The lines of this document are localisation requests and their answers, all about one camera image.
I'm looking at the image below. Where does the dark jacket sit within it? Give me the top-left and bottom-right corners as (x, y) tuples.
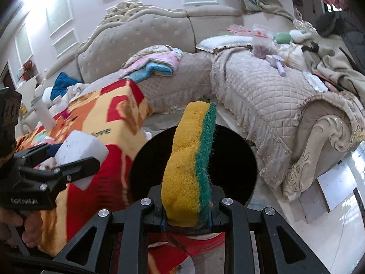
(314, 13), (365, 72)

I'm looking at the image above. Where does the grey panel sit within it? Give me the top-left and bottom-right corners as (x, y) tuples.
(299, 163), (358, 223)

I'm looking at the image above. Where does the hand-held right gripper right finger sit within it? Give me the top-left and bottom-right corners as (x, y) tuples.
(208, 186), (331, 274)

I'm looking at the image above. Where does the white cushion with gold trim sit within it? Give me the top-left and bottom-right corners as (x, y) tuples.
(195, 36), (254, 53)

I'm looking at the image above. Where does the green plush pillow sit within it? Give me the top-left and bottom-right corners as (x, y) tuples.
(272, 31), (291, 43)

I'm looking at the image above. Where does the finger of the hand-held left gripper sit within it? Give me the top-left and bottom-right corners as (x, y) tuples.
(18, 156), (102, 190)
(13, 143), (62, 167)

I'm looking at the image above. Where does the yellow and green sponge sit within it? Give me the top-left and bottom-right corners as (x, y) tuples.
(161, 101), (218, 227)

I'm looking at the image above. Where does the beige garment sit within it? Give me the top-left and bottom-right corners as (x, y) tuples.
(314, 46), (365, 97)

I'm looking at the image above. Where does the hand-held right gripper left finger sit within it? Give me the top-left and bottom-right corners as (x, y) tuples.
(53, 186), (169, 274)

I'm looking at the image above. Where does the beige tufted sofa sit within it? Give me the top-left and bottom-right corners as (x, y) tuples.
(37, 1), (365, 203)

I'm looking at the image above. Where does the person's left hand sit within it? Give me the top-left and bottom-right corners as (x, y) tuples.
(0, 205), (43, 249)

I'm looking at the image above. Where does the white plastic bottle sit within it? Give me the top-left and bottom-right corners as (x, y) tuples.
(34, 100), (56, 130)

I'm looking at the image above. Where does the blue folded towel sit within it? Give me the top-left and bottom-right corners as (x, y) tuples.
(125, 63), (177, 83)

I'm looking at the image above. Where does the white foam block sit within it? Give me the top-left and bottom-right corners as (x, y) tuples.
(54, 130), (109, 191)

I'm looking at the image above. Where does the clear plastic bag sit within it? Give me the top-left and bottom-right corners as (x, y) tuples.
(251, 24), (276, 59)

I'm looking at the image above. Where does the orange and red printed blanket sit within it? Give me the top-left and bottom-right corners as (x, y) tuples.
(14, 78), (200, 274)

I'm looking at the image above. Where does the lavender brush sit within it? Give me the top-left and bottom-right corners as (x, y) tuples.
(265, 55), (287, 77)

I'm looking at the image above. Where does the black round bin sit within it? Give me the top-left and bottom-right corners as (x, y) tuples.
(130, 124), (260, 236)

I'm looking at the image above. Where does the pink folded towel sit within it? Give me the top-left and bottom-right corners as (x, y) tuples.
(120, 44), (184, 77)

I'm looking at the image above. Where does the dark blue cloth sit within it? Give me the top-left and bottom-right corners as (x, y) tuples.
(51, 72), (82, 99)

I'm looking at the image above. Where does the quilted beige sofa cover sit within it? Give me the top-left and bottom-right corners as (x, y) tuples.
(211, 46), (365, 189)

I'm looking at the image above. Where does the white tissue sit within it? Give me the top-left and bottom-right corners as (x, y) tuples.
(304, 73), (328, 92)

